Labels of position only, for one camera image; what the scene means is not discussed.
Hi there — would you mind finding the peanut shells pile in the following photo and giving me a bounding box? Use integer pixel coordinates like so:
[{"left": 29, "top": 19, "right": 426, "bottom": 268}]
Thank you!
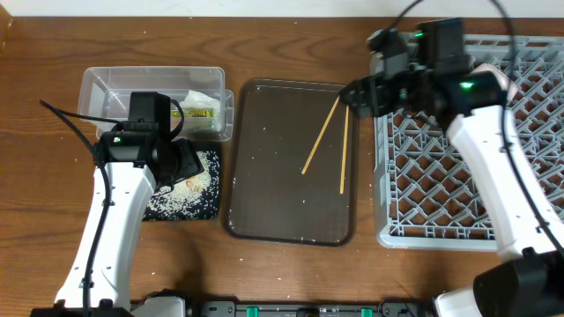
[{"left": 185, "top": 179, "right": 204, "bottom": 193}]

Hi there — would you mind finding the black food waste tray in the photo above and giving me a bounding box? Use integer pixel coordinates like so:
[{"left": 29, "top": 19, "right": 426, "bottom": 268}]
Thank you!
[{"left": 141, "top": 140, "right": 223, "bottom": 222}]

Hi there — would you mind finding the wooden chopstick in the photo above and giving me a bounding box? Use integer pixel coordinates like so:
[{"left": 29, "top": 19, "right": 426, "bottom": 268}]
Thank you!
[
  {"left": 301, "top": 95, "right": 340, "bottom": 174},
  {"left": 339, "top": 106, "right": 350, "bottom": 195}
]

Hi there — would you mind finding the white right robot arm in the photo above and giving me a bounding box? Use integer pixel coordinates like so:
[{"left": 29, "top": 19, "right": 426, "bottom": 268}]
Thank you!
[{"left": 339, "top": 64, "right": 563, "bottom": 316}]

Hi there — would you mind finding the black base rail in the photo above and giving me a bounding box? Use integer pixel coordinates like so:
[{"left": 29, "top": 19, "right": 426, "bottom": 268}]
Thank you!
[{"left": 189, "top": 301, "right": 436, "bottom": 317}]

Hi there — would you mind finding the white tissue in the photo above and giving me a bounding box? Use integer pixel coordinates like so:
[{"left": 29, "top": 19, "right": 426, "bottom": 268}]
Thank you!
[{"left": 180, "top": 91, "right": 221, "bottom": 116}]

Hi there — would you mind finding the clear plastic waste bin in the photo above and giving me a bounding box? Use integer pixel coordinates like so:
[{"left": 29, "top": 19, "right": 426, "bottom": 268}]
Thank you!
[{"left": 78, "top": 66, "right": 234, "bottom": 142}]

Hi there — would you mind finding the pink bowl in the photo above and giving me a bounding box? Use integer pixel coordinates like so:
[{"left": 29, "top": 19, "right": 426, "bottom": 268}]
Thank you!
[{"left": 471, "top": 63, "right": 517, "bottom": 107}]

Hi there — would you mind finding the dark brown serving tray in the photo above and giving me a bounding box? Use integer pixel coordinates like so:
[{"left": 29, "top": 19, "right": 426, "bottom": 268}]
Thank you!
[{"left": 222, "top": 78, "right": 359, "bottom": 247}]

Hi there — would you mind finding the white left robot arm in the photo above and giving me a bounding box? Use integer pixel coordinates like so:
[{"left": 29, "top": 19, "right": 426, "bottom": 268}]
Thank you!
[{"left": 31, "top": 131, "right": 203, "bottom": 316}]

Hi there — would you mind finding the green snack wrapper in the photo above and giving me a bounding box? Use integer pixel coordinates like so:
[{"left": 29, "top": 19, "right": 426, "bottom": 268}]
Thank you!
[{"left": 171, "top": 108, "right": 215, "bottom": 120}]

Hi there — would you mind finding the white rice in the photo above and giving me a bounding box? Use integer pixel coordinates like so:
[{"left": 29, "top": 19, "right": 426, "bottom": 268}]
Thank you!
[{"left": 147, "top": 150, "right": 221, "bottom": 220}]

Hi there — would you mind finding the grey dishwasher rack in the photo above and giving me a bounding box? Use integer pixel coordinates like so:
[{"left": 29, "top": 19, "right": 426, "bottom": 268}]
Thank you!
[{"left": 374, "top": 36, "right": 563, "bottom": 252}]

